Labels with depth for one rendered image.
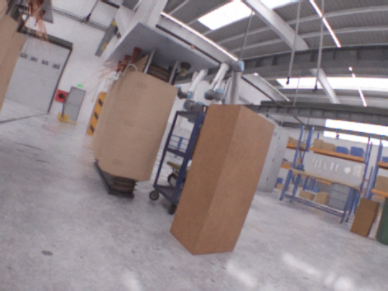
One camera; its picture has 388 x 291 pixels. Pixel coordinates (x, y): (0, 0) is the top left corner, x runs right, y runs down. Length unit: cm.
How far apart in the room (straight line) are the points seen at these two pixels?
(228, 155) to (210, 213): 34
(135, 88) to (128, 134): 38
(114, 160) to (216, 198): 92
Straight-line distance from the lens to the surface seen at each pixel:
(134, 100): 175
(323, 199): 893
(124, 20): 816
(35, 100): 1559
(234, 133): 117
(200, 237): 126
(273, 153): 638
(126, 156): 175
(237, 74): 255
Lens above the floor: 60
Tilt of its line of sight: 1 degrees up
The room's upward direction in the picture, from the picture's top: 17 degrees clockwise
